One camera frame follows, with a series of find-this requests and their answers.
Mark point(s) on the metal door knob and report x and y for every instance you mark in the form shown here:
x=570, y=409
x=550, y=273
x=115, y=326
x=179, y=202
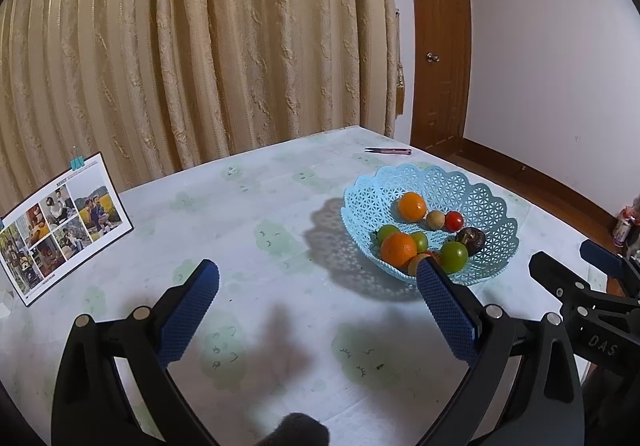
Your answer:
x=433, y=57

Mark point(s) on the beige striped curtain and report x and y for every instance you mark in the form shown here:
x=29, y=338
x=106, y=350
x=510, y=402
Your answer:
x=200, y=51

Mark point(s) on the curtain tassel tieback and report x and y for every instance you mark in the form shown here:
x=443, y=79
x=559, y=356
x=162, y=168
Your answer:
x=399, y=86

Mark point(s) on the brown wooden door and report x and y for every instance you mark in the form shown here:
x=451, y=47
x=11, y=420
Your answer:
x=440, y=1

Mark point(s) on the green tomato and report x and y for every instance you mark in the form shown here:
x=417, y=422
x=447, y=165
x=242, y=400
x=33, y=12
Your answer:
x=421, y=241
x=386, y=232
x=453, y=256

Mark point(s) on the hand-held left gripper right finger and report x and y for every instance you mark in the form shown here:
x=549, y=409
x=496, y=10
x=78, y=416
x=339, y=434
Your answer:
x=447, y=313

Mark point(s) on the small red fruit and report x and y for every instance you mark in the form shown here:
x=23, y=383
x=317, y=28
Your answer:
x=433, y=255

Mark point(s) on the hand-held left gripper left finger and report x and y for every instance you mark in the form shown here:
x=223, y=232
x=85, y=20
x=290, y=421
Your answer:
x=187, y=316

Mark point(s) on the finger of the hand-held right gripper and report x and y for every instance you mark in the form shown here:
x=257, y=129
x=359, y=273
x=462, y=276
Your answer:
x=555, y=271
x=607, y=258

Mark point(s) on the orange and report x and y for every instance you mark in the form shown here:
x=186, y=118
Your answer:
x=412, y=206
x=397, y=248

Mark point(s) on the small bottle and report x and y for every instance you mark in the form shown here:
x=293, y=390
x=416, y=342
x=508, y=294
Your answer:
x=624, y=226

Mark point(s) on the teal binder clip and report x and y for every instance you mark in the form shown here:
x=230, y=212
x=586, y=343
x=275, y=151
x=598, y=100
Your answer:
x=77, y=161

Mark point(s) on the pale printed tablecloth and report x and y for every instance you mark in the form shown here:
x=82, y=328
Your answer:
x=280, y=206

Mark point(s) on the dark passion fruit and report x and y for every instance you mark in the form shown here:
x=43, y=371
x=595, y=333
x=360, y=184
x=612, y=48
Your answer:
x=471, y=240

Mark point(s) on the light blue plastic basket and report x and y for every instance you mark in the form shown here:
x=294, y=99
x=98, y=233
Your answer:
x=480, y=196

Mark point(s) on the photo collage card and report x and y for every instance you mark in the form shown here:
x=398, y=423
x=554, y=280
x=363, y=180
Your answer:
x=60, y=231

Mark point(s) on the red cherry tomato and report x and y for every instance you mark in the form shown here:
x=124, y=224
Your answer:
x=454, y=221

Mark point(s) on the tan round longan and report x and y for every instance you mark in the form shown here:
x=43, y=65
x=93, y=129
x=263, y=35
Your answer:
x=435, y=219
x=414, y=266

